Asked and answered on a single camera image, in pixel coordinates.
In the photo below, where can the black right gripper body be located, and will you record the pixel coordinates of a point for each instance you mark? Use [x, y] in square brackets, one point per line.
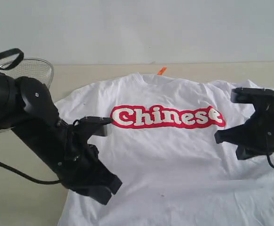
[261, 130]

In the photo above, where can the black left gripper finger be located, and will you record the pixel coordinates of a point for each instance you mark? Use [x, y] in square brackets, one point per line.
[98, 193]
[108, 180]

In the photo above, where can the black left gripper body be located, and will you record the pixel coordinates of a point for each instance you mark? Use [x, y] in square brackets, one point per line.
[79, 168]

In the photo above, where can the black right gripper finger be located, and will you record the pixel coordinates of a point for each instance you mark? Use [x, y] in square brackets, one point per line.
[234, 135]
[248, 152]

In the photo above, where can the white shirt with red print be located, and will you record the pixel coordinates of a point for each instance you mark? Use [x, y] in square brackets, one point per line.
[163, 149]

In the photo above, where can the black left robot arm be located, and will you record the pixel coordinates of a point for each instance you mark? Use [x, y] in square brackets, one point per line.
[41, 137]

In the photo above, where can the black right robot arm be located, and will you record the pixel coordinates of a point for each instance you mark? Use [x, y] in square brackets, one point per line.
[255, 137]

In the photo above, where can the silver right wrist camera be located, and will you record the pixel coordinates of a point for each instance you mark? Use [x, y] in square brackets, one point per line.
[259, 98]

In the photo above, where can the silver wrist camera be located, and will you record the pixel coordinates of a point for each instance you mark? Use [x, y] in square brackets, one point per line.
[82, 129]
[259, 98]

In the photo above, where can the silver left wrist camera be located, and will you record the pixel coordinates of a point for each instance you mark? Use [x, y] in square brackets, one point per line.
[82, 129]

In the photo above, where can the metal wire mesh basket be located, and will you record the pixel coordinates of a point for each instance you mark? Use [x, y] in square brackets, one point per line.
[33, 70]

